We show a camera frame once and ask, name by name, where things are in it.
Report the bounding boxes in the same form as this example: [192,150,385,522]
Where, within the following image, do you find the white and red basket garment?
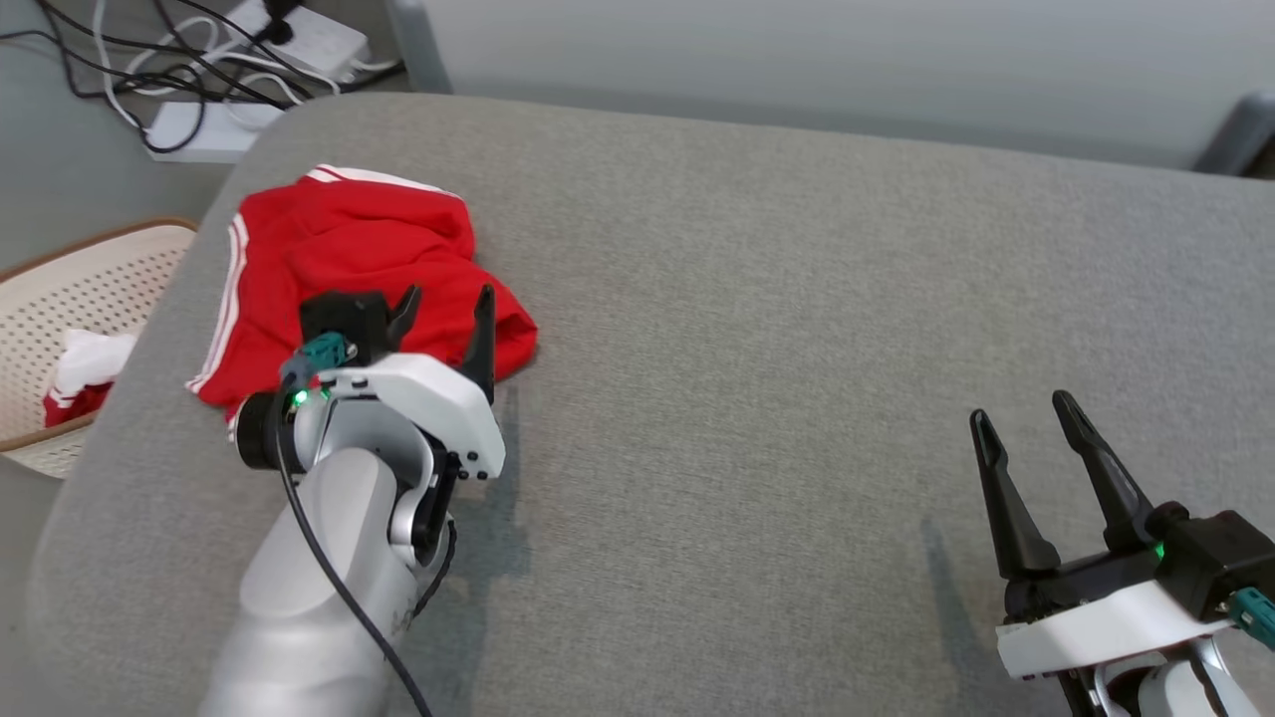
[42,329,138,429]

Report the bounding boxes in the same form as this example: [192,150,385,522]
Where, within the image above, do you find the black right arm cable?
[1190,652,1241,717]

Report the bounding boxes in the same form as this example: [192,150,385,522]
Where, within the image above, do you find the teal camera connector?
[279,334,358,389]
[1230,588,1275,648]

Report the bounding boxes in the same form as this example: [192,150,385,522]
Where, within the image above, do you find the wide pale partition panel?
[418,0,1275,170]

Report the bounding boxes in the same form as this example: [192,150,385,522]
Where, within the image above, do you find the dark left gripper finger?
[388,285,422,350]
[460,285,497,404]

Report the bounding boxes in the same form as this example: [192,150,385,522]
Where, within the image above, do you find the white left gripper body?
[319,354,506,484]

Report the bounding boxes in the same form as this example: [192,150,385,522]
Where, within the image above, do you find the white power strip with adapter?
[224,0,370,81]

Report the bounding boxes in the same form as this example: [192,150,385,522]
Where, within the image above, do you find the red shirt white sleeves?
[186,164,539,439]

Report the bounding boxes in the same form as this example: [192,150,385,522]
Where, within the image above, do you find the cream perforated laundry basket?
[0,219,198,481]

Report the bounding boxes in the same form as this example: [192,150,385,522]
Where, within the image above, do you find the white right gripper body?
[996,548,1236,683]

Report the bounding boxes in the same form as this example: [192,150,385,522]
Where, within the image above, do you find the grey partition post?
[383,0,454,96]
[1190,92,1275,178]

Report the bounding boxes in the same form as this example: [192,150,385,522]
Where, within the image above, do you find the plain white power strip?
[147,100,290,163]

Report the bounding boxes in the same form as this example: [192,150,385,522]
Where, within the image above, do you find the teal right camera connector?
[1230,588,1275,648]

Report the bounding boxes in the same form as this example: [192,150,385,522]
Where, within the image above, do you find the teal left camera connector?
[279,334,358,389]

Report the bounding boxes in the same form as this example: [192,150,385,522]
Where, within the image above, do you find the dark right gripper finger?
[969,408,1062,582]
[1051,390,1161,554]

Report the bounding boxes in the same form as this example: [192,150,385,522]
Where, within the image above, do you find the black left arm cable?
[274,378,434,717]

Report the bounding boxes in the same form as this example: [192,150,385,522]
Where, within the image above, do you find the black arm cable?
[1190,652,1241,717]
[274,378,434,717]

